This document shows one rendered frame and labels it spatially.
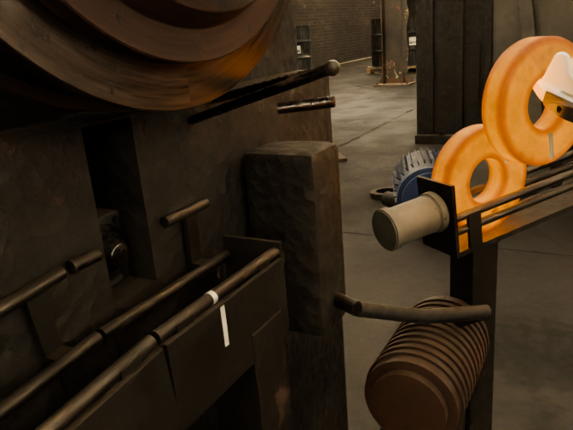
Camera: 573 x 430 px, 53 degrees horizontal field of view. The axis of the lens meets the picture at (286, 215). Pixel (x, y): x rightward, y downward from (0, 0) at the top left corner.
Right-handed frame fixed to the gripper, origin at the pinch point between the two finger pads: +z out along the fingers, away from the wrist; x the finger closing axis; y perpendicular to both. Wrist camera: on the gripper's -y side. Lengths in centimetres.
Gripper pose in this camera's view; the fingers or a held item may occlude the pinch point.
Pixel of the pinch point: (538, 85)
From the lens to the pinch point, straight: 79.1
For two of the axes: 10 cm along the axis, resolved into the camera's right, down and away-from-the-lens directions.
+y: 0.3, -8.4, -5.4
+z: -4.5, -4.9, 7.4
